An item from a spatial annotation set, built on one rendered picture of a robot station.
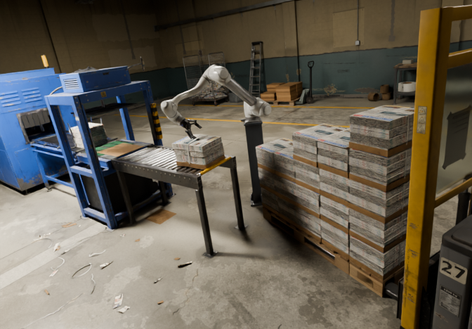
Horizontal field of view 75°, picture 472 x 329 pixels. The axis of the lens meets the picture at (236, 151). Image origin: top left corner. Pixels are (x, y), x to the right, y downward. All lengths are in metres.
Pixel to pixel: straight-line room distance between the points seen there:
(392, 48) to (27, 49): 10.22
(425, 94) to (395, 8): 7.60
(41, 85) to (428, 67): 5.31
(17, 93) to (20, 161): 1.02
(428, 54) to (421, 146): 0.42
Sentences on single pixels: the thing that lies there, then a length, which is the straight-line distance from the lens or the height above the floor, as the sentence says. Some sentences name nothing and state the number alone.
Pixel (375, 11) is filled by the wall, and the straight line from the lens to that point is 9.28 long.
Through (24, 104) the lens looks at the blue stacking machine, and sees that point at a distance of 5.76.
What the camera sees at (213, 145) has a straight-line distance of 2.81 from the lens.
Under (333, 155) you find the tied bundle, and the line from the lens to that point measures 2.34.
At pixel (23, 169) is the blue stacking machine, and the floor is 0.43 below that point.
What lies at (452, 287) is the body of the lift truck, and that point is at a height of 0.53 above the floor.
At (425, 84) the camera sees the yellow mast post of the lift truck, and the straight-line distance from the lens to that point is 1.63.
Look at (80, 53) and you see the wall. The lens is 11.98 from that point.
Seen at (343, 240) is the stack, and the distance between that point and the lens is 2.61.
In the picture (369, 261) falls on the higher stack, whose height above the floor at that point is 0.24.
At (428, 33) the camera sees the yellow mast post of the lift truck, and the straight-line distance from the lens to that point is 1.61.
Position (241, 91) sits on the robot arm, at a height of 1.38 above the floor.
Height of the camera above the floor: 1.80
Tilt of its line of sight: 19 degrees down
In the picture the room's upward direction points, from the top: 8 degrees counter-clockwise
